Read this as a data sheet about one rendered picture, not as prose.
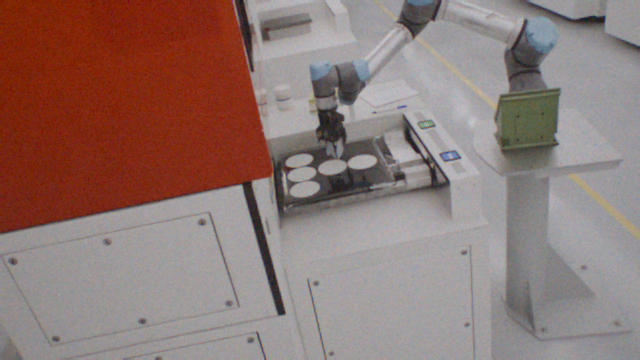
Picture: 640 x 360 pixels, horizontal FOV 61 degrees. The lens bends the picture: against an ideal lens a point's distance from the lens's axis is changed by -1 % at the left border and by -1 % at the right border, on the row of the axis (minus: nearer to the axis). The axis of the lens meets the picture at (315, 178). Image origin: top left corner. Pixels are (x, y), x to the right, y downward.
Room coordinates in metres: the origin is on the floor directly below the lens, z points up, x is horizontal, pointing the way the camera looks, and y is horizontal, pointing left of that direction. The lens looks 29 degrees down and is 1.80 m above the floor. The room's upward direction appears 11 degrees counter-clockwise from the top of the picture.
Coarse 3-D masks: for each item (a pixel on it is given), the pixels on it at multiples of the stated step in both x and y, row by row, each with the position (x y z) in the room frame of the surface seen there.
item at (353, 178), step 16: (352, 144) 1.85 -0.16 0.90; (368, 144) 1.83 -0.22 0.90; (320, 160) 1.77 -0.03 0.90; (320, 176) 1.65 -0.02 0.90; (336, 176) 1.63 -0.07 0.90; (352, 176) 1.61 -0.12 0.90; (368, 176) 1.59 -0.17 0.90; (384, 176) 1.57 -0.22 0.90; (288, 192) 1.59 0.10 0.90; (320, 192) 1.55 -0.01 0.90; (336, 192) 1.53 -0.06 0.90
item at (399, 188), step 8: (400, 184) 1.58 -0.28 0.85; (360, 192) 1.58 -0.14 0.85; (368, 192) 1.57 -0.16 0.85; (376, 192) 1.57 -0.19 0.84; (384, 192) 1.57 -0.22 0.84; (392, 192) 1.57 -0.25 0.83; (400, 192) 1.57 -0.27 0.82; (328, 200) 1.57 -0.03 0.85; (336, 200) 1.57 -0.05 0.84; (344, 200) 1.57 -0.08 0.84; (352, 200) 1.57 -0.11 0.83; (360, 200) 1.57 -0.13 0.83; (288, 208) 1.57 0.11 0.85; (296, 208) 1.57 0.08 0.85; (304, 208) 1.57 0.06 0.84; (312, 208) 1.57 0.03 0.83; (320, 208) 1.57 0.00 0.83; (288, 216) 1.57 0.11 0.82
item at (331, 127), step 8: (336, 104) 1.74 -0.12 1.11; (320, 112) 1.71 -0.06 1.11; (328, 112) 1.70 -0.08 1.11; (320, 120) 1.71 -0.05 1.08; (328, 120) 1.72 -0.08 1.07; (336, 120) 1.75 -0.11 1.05; (320, 128) 1.71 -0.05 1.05; (328, 128) 1.69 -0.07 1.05; (336, 128) 1.70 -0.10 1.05; (320, 136) 1.73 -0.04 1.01; (328, 136) 1.71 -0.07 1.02; (336, 136) 1.69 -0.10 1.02
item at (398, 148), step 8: (384, 144) 1.88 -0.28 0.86; (392, 144) 1.83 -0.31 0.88; (400, 144) 1.81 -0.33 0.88; (408, 144) 1.80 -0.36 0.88; (392, 152) 1.76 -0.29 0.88; (400, 152) 1.75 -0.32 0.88; (408, 152) 1.74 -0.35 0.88; (392, 160) 1.75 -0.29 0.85; (408, 184) 1.54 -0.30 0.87; (416, 184) 1.54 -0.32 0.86; (424, 184) 1.54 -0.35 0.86
